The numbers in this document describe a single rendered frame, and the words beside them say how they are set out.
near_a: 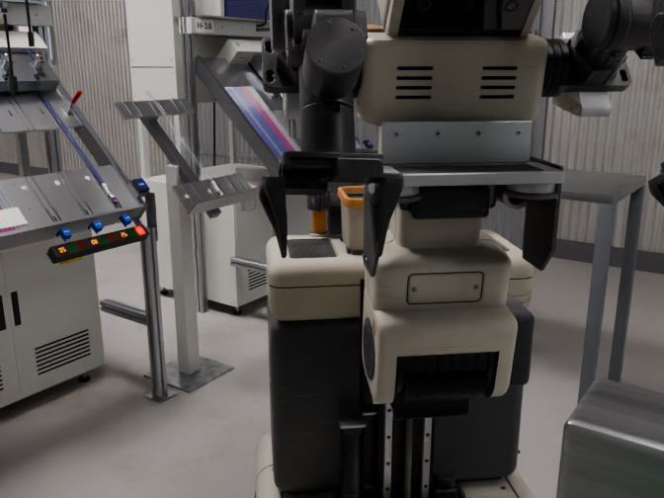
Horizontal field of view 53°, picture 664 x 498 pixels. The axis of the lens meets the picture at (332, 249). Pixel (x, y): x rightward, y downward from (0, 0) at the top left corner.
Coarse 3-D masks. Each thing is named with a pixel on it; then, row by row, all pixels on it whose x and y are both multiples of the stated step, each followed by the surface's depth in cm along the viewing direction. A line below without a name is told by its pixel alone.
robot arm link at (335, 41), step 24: (288, 24) 69; (312, 24) 64; (336, 24) 61; (360, 24) 70; (288, 48) 69; (312, 48) 60; (336, 48) 61; (360, 48) 61; (312, 72) 62; (336, 72) 60; (336, 96) 65
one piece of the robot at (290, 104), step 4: (284, 96) 100; (288, 96) 94; (292, 96) 94; (296, 96) 94; (284, 100) 98; (288, 100) 94; (292, 100) 94; (296, 100) 94; (284, 104) 98; (288, 104) 94; (292, 104) 94; (296, 104) 94; (284, 108) 99; (288, 108) 93; (292, 108) 94; (296, 108) 94; (288, 112) 93; (292, 112) 94; (296, 112) 94; (288, 116) 94; (292, 116) 94; (296, 116) 94
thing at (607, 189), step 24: (576, 192) 206; (600, 192) 204; (624, 192) 210; (600, 216) 203; (600, 240) 204; (624, 240) 240; (600, 264) 206; (624, 264) 241; (600, 288) 208; (624, 288) 243; (600, 312) 209; (624, 312) 245; (600, 336) 214; (624, 336) 248
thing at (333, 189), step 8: (328, 184) 152; (336, 184) 152; (344, 184) 152; (352, 184) 153; (360, 184) 153; (328, 192) 145; (336, 192) 152; (312, 200) 145; (320, 200) 144; (328, 200) 146; (336, 200) 149; (312, 208) 145; (320, 208) 144; (328, 208) 146; (336, 208) 151; (328, 216) 151; (336, 216) 151; (328, 224) 151; (336, 224) 151; (328, 232) 151; (336, 232) 150
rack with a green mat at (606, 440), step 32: (608, 384) 17; (576, 416) 15; (608, 416) 15; (640, 416) 15; (576, 448) 15; (608, 448) 15; (640, 448) 14; (576, 480) 15; (608, 480) 15; (640, 480) 15
